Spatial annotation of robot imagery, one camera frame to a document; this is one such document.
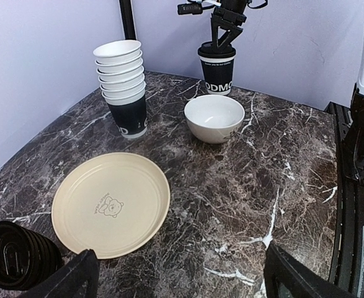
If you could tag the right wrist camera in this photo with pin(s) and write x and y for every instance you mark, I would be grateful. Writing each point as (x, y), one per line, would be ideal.
(192, 8)

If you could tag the black paper coffee cup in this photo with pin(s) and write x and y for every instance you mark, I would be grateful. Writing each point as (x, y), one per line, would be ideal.
(218, 74)

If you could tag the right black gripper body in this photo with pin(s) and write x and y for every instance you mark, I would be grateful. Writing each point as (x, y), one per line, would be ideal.
(230, 11)

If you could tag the black cup lid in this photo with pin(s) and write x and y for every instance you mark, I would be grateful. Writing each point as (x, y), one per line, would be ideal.
(206, 50)

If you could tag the cream round plate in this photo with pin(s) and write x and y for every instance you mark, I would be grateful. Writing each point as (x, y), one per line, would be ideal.
(112, 204)

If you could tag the stack of black lids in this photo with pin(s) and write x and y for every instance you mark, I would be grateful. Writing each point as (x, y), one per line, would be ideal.
(27, 258)

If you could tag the white ceramic bowl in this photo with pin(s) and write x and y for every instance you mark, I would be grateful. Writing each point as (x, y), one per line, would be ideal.
(214, 119)

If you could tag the stack of paper cups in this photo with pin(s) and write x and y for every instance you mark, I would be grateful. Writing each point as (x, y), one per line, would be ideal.
(122, 84)

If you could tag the left black frame post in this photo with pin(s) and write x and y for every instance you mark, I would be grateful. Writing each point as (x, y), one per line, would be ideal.
(127, 19)

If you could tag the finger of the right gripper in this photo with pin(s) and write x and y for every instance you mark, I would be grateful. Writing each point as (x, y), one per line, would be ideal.
(229, 36)
(216, 25)

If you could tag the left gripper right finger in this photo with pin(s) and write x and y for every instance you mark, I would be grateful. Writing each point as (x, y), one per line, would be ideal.
(284, 276)

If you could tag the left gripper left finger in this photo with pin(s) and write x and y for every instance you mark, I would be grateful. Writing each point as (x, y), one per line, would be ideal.
(78, 278)

